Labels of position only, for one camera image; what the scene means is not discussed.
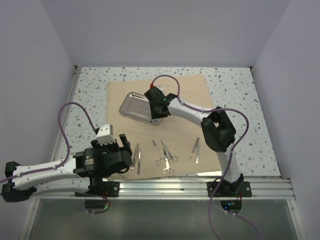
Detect steel instrument tray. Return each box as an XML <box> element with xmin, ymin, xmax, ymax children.
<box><xmin>119</xmin><ymin>92</ymin><xmax>161</xmax><ymax>126</ymax></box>

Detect steel tweezers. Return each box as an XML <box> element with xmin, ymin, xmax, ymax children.
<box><xmin>137</xmin><ymin>149</ymin><xmax>141</xmax><ymax>175</ymax></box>
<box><xmin>131</xmin><ymin>143</ymin><xmax>140</xmax><ymax>170</ymax></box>

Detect beige cloth wrap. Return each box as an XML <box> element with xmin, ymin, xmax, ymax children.
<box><xmin>106</xmin><ymin>79</ymin><xmax>221</xmax><ymax>181</ymax></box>

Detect steel forceps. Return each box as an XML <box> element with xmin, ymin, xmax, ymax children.
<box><xmin>160</xmin><ymin>140</ymin><xmax>179</xmax><ymax>163</ymax></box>

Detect steel spatula instrument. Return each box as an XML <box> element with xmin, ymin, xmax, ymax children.
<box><xmin>195</xmin><ymin>144</ymin><xmax>200</xmax><ymax>164</ymax></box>

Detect steel clamp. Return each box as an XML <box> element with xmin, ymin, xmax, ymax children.
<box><xmin>152</xmin><ymin>140</ymin><xmax>164</xmax><ymax>166</ymax></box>

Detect steel scissors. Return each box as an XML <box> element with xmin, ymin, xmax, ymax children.
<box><xmin>163</xmin><ymin>148</ymin><xmax>175</xmax><ymax>175</ymax></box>

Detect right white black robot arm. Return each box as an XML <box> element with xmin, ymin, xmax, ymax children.
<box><xmin>144</xmin><ymin>86</ymin><xmax>244</xmax><ymax>197</ymax></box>

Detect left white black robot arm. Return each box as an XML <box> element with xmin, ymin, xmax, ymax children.
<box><xmin>0</xmin><ymin>134</ymin><xmax>133</xmax><ymax>203</ymax></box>

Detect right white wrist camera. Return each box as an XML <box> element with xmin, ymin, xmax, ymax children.
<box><xmin>150</xmin><ymin>83</ymin><xmax>165</xmax><ymax>92</ymax></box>

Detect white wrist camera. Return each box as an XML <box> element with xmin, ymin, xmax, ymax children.
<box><xmin>96</xmin><ymin>123</ymin><xmax>115</xmax><ymax>146</ymax></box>
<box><xmin>150</xmin><ymin>83</ymin><xmax>165</xmax><ymax>92</ymax></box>

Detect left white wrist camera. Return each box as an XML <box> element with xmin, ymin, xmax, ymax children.
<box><xmin>96</xmin><ymin>123</ymin><xmax>115</xmax><ymax>146</ymax></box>

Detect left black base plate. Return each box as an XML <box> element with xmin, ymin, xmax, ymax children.
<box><xmin>75</xmin><ymin>181</ymin><xmax>120</xmax><ymax>198</ymax></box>

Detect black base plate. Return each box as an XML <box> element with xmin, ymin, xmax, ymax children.
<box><xmin>75</xmin><ymin>181</ymin><xmax>120</xmax><ymax>198</ymax></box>
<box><xmin>213</xmin><ymin>175</ymin><xmax>253</xmax><ymax>198</ymax></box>

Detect aluminium left side rail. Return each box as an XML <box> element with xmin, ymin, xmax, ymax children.
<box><xmin>46</xmin><ymin>65</ymin><xmax>83</xmax><ymax>163</ymax></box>

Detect aluminium rail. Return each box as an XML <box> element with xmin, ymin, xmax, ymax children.
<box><xmin>31</xmin><ymin>175</ymin><xmax>295</xmax><ymax>200</ymax></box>
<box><xmin>46</xmin><ymin>65</ymin><xmax>83</xmax><ymax>163</ymax></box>

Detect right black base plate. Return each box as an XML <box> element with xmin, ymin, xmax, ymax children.
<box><xmin>213</xmin><ymin>175</ymin><xmax>253</xmax><ymax>198</ymax></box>

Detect aluminium front rail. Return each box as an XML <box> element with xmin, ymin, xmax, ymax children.
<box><xmin>31</xmin><ymin>175</ymin><xmax>295</xmax><ymax>200</ymax></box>

